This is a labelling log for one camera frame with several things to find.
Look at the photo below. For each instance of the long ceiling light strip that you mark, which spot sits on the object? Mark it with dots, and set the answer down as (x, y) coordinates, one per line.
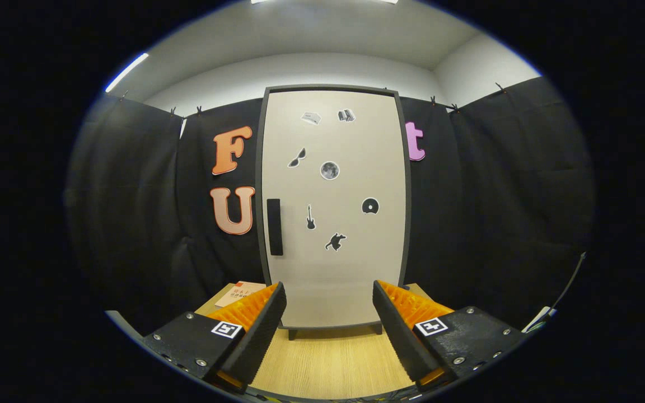
(126, 71)

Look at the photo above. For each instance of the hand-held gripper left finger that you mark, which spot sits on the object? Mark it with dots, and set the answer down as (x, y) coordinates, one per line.
(261, 341)

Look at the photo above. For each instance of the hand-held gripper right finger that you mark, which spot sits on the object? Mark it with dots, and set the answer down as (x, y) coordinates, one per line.
(402, 341)

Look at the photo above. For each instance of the stack of books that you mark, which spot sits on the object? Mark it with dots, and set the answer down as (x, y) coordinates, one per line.
(238, 292)

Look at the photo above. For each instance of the dark grey shoe cabinet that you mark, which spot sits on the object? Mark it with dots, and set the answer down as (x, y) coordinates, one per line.
(258, 168)

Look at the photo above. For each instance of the wide ceiling light panel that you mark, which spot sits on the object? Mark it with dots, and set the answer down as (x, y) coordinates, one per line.
(258, 1)

